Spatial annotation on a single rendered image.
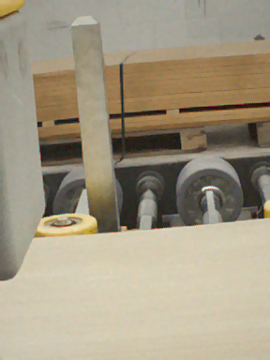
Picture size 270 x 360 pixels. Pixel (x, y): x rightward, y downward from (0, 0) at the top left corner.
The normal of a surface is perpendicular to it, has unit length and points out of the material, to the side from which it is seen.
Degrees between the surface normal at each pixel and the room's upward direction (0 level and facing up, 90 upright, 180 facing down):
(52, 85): 90
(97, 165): 90
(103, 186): 90
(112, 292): 0
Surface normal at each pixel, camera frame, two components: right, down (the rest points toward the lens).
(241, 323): -0.10, -0.97
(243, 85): -0.01, 0.22
